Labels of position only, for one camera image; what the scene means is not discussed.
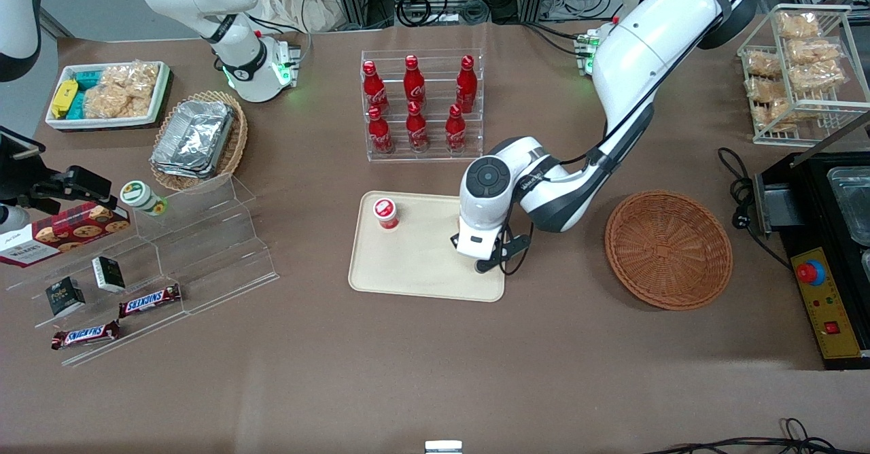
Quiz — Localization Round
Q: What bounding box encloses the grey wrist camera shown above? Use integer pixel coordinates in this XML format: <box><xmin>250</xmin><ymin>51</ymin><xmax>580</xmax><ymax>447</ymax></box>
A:
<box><xmin>0</xmin><ymin>205</ymin><xmax>32</xmax><ymax>234</ymax></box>
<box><xmin>453</xmin><ymin>231</ymin><xmax>508</xmax><ymax>260</ymax></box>

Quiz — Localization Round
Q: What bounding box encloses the small black box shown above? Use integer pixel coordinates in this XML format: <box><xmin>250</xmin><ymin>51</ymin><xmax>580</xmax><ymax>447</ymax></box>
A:
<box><xmin>92</xmin><ymin>256</ymin><xmax>126</xmax><ymax>293</ymax></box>
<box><xmin>46</xmin><ymin>277</ymin><xmax>86</xmax><ymax>317</ymax></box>

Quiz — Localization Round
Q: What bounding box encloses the crumpled beige cloth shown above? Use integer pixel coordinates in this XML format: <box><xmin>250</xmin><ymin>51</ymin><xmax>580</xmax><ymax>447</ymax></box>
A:
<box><xmin>255</xmin><ymin>0</ymin><xmax>345</xmax><ymax>33</ymax></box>

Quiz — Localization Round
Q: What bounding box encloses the red tartan cookie box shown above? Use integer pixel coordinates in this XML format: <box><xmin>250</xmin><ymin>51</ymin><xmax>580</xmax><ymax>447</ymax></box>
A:
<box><xmin>0</xmin><ymin>202</ymin><xmax>131</xmax><ymax>268</ymax></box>

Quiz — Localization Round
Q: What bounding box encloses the green lidded yogurt cup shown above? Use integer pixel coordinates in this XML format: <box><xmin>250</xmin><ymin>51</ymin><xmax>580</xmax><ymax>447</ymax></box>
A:
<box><xmin>120</xmin><ymin>180</ymin><xmax>168</xmax><ymax>216</ymax></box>

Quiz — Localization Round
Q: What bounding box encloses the coiled black cable bundle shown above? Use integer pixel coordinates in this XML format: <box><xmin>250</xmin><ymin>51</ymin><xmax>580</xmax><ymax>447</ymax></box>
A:
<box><xmin>396</xmin><ymin>0</ymin><xmax>434</xmax><ymax>28</ymax></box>

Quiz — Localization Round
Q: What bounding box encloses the Snickers chocolate bar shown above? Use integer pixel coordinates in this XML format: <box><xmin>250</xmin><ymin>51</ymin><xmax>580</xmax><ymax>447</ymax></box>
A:
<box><xmin>119</xmin><ymin>284</ymin><xmax>182</xmax><ymax>318</ymax></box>
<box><xmin>51</xmin><ymin>320</ymin><xmax>121</xmax><ymax>351</ymax></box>

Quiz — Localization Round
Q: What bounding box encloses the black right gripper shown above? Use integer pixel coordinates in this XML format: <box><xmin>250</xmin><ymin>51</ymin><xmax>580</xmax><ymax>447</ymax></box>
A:
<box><xmin>0</xmin><ymin>128</ymin><xmax>114</xmax><ymax>215</ymax></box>

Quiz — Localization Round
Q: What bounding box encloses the wrapped fried pastry bag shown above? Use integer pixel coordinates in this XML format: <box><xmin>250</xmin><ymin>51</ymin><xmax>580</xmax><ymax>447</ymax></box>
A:
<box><xmin>788</xmin><ymin>63</ymin><xmax>848</xmax><ymax>94</ymax></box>
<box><xmin>776</xmin><ymin>11</ymin><xmax>822</xmax><ymax>40</ymax></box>
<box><xmin>787</xmin><ymin>38</ymin><xmax>843</xmax><ymax>67</ymax></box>
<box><xmin>754</xmin><ymin>99</ymin><xmax>793</xmax><ymax>133</ymax></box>
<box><xmin>744</xmin><ymin>52</ymin><xmax>782</xmax><ymax>78</ymax></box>
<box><xmin>746</xmin><ymin>77</ymin><xmax>782</xmax><ymax>102</ymax></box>

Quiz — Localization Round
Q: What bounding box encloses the black heating machine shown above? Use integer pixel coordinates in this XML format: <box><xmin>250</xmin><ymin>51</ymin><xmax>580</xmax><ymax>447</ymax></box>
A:
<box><xmin>753</xmin><ymin>152</ymin><xmax>870</xmax><ymax>371</ymax></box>

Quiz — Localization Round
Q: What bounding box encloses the black floor cable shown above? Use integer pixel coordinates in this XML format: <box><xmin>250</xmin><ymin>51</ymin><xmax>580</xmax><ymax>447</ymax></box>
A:
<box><xmin>642</xmin><ymin>418</ymin><xmax>870</xmax><ymax>454</ymax></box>

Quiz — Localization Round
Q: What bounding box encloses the oval tan wicker basket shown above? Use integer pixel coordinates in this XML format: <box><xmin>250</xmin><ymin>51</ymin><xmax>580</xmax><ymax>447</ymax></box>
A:
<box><xmin>150</xmin><ymin>90</ymin><xmax>248</xmax><ymax>192</ymax></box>

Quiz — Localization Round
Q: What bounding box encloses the beige plastic tray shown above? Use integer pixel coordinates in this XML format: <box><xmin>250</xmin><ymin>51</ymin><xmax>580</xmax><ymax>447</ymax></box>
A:
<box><xmin>348</xmin><ymin>191</ymin><xmax>508</xmax><ymax>302</ymax></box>

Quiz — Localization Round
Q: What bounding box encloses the yellow control panel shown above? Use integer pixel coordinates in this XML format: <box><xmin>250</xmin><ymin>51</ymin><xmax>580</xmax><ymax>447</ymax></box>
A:
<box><xmin>790</xmin><ymin>247</ymin><xmax>864</xmax><ymax>361</ymax></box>

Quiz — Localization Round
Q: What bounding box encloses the white wire basket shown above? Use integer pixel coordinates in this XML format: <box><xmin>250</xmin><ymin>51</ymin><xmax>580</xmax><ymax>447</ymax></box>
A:
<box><xmin>737</xmin><ymin>4</ymin><xmax>870</xmax><ymax>147</ymax></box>

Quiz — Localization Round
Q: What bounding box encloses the white rectangular snack bin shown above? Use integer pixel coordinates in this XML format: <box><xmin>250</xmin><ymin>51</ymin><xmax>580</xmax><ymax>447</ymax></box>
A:
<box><xmin>45</xmin><ymin>61</ymin><xmax>171</xmax><ymax>130</ymax></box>

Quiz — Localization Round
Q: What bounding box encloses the yellow snack pack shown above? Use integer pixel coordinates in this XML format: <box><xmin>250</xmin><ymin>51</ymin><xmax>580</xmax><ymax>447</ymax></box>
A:
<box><xmin>52</xmin><ymin>80</ymin><xmax>80</xmax><ymax>119</ymax></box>

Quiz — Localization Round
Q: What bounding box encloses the clear bag of crackers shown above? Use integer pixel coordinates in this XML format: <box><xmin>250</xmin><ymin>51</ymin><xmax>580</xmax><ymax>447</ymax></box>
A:
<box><xmin>84</xmin><ymin>84</ymin><xmax>152</xmax><ymax>120</ymax></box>
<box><xmin>101</xmin><ymin>63</ymin><xmax>161</xmax><ymax>96</ymax></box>

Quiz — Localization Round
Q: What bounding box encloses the black power cable with plug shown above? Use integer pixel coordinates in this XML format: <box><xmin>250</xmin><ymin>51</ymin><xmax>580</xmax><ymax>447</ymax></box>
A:
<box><xmin>718</xmin><ymin>147</ymin><xmax>793</xmax><ymax>269</ymax></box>

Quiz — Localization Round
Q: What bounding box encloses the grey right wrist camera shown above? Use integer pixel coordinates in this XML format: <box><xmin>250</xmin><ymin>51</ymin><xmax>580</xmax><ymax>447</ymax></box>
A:
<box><xmin>0</xmin><ymin>205</ymin><xmax>32</xmax><ymax>234</ymax></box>

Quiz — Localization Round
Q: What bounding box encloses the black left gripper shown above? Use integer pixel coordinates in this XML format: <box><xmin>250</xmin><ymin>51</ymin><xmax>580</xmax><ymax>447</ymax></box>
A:
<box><xmin>474</xmin><ymin>234</ymin><xmax>532</xmax><ymax>274</ymax></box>

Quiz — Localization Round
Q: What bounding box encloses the red lidded yogurt cup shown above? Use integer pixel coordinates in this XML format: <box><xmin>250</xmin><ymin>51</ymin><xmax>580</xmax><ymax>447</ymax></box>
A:
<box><xmin>372</xmin><ymin>197</ymin><xmax>400</xmax><ymax>231</ymax></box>

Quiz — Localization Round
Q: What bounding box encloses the round brown wicker basket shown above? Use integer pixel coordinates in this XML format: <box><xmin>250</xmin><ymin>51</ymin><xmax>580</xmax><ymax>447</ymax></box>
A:
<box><xmin>604</xmin><ymin>190</ymin><xmax>733</xmax><ymax>311</ymax></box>

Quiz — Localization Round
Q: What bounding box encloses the aluminium foil tray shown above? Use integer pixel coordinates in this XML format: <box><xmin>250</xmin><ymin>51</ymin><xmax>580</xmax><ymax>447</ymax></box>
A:
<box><xmin>152</xmin><ymin>99</ymin><xmax>236</xmax><ymax>171</ymax></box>
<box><xmin>151</xmin><ymin>158</ymin><xmax>220</xmax><ymax>180</ymax></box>

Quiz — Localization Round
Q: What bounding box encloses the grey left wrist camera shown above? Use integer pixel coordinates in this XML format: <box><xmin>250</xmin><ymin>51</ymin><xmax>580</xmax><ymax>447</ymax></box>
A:
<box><xmin>453</xmin><ymin>231</ymin><xmax>508</xmax><ymax>260</ymax></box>

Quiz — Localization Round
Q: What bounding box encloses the clear acrylic step stand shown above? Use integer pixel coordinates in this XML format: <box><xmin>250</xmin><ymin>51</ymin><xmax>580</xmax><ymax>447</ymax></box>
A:
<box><xmin>7</xmin><ymin>172</ymin><xmax>279</xmax><ymax>368</ymax></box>

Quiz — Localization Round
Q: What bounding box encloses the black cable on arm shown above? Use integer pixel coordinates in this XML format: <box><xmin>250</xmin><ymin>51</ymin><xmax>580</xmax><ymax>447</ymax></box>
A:
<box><xmin>500</xmin><ymin>0</ymin><xmax>731</xmax><ymax>275</ymax></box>

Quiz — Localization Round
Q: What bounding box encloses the red cola bottle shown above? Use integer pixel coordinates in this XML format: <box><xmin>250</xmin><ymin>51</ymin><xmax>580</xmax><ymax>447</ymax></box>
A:
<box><xmin>456</xmin><ymin>55</ymin><xmax>478</xmax><ymax>114</ymax></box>
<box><xmin>445</xmin><ymin>104</ymin><xmax>467</xmax><ymax>154</ymax></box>
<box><xmin>404</xmin><ymin>55</ymin><xmax>426</xmax><ymax>108</ymax></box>
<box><xmin>362</xmin><ymin>60</ymin><xmax>389</xmax><ymax>115</ymax></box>
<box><xmin>406</xmin><ymin>101</ymin><xmax>430</xmax><ymax>153</ymax></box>
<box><xmin>368</xmin><ymin>106</ymin><xmax>394</xmax><ymax>155</ymax></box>

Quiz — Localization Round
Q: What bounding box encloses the steel food pan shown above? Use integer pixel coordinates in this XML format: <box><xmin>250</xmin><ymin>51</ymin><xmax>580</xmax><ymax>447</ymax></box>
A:
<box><xmin>827</xmin><ymin>167</ymin><xmax>870</xmax><ymax>246</ymax></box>

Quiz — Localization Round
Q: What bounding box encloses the clear acrylic bottle rack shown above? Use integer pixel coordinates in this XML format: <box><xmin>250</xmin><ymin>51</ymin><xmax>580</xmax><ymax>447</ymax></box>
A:
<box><xmin>361</xmin><ymin>49</ymin><xmax>484</xmax><ymax>163</ymax></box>

